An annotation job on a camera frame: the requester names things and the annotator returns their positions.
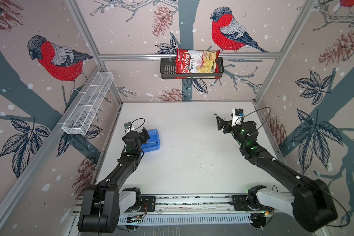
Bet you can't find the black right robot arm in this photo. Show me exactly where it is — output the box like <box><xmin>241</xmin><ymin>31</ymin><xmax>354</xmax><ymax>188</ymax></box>
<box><xmin>216</xmin><ymin>117</ymin><xmax>338</xmax><ymax>233</ymax></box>

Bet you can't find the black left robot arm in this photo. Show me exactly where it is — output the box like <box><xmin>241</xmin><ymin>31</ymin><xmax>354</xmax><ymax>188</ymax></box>
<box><xmin>78</xmin><ymin>128</ymin><xmax>150</xmax><ymax>235</ymax></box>

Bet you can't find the blue plastic bin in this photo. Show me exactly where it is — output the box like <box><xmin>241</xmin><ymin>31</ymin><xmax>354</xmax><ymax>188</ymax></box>
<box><xmin>142</xmin><ymin>129</ymin><xmax>160</xmax><ymax>152</ymax></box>

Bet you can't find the red cassava chips bag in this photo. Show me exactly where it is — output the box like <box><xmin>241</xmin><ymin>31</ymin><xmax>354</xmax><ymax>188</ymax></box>
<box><xmin>176</xmin><ymin>49</ymin><xmax>220</xmax><ymax>73</ymax></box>

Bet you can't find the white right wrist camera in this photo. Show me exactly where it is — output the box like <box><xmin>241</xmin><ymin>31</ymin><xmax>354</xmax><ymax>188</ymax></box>
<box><xmin>232</xmin><ymin>108</ymin><xmax>244</xmax><ymax>126</ymax></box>

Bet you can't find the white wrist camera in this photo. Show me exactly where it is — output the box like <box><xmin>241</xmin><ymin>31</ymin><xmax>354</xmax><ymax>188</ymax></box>
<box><xmin>232</xmin><ymin>108</ymin><xmax>244</xmax><ymax>126</ymax></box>
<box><xmin>124</xmin><ymin>122</ymin><xmax>135</xmax><ymax>135</ymax></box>

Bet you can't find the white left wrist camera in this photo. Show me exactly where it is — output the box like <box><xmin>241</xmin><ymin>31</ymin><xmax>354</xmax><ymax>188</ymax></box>
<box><xmin>124</xmin><ymin>122</ymin><xmax>135</xmax><ymax>135</ymax></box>

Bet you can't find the white wire mesh shelf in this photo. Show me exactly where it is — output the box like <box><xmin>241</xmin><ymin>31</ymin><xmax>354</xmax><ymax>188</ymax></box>
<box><xmin>62</xmin><ymin>72</ymin><xmax>114</xmax><ymax>135</ymax></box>

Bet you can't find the black wire wall basket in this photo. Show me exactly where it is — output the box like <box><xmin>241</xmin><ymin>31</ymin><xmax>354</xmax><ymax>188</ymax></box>
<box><xmin>160</xmin><ymin>57</ymin><xmax>224</xmax><ymax>79</ymax></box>

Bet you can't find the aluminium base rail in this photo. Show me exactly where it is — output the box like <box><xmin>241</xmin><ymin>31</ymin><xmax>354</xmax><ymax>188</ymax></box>
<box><xmin>118</xmin><ymin>194</ymin><xmax>279</xmax><ymax>228</ymax></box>

